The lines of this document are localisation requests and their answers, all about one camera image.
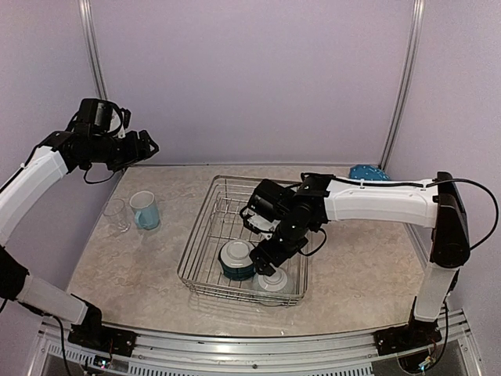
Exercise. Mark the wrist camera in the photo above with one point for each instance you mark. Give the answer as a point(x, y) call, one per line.
point(119, 122)
point(257, 224)

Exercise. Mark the clear drinking glass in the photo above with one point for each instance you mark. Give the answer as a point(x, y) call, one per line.
point(116, 215)

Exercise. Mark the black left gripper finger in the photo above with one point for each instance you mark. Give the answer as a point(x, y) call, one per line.
point(148, 146)
point(127, 162)

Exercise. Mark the light blue faceted mug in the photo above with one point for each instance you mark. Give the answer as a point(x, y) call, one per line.
point(145, 210)

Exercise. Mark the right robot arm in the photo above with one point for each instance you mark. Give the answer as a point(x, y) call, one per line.
point(385, 254)

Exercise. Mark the left aluminium wall post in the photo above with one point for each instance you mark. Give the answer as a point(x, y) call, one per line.
point(91, 45)

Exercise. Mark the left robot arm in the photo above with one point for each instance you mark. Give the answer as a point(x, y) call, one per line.
point(98, 133)

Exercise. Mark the metal wire dish rack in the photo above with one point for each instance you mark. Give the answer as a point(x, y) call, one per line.
point(216, 260)

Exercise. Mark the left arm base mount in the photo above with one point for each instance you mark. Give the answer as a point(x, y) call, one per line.
point(92, 334)

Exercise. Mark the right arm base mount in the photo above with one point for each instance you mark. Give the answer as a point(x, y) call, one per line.
point(403, 338)

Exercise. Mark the aluminium front rail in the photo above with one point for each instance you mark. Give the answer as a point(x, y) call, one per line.
point(349, 353)

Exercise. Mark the right aluminium wall post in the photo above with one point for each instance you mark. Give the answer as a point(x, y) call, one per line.
point(405, 82)

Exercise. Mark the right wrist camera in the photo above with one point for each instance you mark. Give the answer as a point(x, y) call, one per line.
point(257, 224)

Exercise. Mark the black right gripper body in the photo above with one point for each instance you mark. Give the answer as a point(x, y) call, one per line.
point(292, 240)

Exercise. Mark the grey green bowl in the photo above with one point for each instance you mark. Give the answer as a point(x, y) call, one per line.
point(278, 283)

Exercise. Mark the dark teal bowl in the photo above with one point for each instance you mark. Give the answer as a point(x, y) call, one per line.
point(235, 261)

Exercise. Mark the aluminium wall post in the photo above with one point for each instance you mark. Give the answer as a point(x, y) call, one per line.
point(405, 82)
point(91, 45)

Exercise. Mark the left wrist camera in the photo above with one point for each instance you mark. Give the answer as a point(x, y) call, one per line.
point(119, 122)

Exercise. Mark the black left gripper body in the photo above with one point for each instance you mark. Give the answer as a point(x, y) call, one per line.
point(119, 154)

